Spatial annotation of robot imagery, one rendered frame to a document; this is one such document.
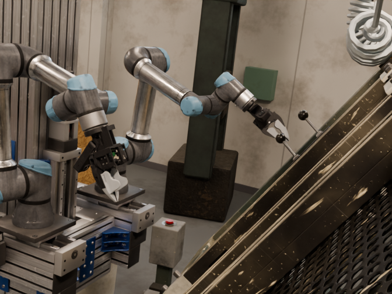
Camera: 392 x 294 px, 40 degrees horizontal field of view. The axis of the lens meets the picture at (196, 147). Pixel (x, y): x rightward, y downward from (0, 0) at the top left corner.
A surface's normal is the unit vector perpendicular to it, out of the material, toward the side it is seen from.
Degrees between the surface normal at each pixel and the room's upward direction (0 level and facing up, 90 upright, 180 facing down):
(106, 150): 90
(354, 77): 90
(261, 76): 90
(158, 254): 90
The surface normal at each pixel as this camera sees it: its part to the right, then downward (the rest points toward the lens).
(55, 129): -0.45, 0.17
